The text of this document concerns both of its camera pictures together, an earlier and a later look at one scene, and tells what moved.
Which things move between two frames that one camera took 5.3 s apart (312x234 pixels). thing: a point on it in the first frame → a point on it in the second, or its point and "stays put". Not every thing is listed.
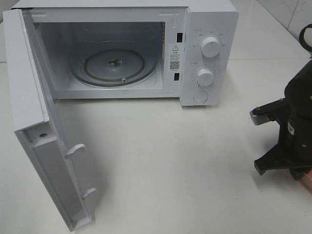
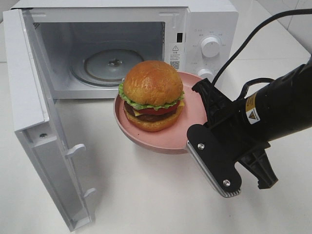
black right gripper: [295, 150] → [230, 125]
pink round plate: [306, 179] → [174, 140]
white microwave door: [36, 121] stays put
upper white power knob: [210, 47] stays put
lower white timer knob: [205, 77] stays put
